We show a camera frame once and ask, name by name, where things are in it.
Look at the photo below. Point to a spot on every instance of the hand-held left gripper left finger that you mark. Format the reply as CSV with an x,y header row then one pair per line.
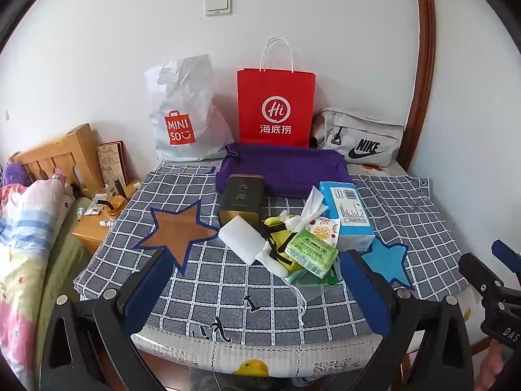
x,y
142,289

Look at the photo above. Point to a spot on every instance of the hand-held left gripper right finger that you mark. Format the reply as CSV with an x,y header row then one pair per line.
x,y
366,289

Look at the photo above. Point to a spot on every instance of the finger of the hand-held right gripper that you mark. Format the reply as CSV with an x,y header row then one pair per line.
x,y
482,277
504,254

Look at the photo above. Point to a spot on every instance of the green plastic wrapper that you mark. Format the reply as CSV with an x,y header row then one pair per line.
x,y
333,275

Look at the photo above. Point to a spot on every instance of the green tissue packet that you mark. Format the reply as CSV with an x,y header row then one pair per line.
x,y
311,252

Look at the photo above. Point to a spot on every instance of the fruit print white packet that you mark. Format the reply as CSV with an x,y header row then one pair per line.
x,y
321,230

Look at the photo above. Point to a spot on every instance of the yellow black toy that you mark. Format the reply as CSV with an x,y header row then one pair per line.
x,y
281,238

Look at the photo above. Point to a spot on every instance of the white sponge block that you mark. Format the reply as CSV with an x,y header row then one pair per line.
x,y
242,238

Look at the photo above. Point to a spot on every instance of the purple cloth bag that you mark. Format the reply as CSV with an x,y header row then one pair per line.
x,y
285,171

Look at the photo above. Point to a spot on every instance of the person's right hand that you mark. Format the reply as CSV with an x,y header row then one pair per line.
x,y
493,366

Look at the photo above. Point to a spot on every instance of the blue star patch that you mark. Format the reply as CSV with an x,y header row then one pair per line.
x,y
386,260

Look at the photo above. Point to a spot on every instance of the orange star patch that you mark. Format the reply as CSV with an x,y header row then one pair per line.
x,y
171,232

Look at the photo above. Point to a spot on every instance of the wooden nightstand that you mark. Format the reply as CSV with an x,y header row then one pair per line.
x,y
91,232

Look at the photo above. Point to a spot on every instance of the blue tissue pack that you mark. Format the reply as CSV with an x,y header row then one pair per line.
x,y
346,211

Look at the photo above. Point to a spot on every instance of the grey checkered tablecloth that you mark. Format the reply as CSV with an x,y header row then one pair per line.
x,y
228,293

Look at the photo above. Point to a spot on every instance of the duck print white sheet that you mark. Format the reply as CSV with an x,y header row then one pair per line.
x,y
203,354

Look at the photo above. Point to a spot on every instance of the dark small bottle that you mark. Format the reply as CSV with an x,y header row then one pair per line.
x,y
120,187

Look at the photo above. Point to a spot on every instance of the printed pastel quilt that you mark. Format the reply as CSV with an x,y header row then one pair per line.
x,y
24,252

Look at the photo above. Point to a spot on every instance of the brown cover book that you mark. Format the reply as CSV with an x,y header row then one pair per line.
x,y
110,163

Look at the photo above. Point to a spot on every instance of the dark tin box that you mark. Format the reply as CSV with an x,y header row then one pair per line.
x,y
242,195

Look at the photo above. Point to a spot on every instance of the wooden headboard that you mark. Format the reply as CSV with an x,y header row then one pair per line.
x,y
61,159

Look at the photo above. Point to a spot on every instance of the grey waist bag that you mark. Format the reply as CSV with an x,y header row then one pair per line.
x,y
366,130

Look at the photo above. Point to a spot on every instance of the purple plush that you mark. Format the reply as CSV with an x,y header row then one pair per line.
x,y
14,175

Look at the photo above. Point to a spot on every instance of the white plastic shopping bag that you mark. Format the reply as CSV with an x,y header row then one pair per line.
x,y
183,102

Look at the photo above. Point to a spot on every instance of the red paper bag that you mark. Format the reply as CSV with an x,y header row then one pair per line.
x,y
276,89

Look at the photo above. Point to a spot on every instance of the brown wooden door frame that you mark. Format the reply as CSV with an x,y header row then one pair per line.
x,y
423,49

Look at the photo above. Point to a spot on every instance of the white wall switch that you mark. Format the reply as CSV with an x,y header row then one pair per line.
x,y
217,5

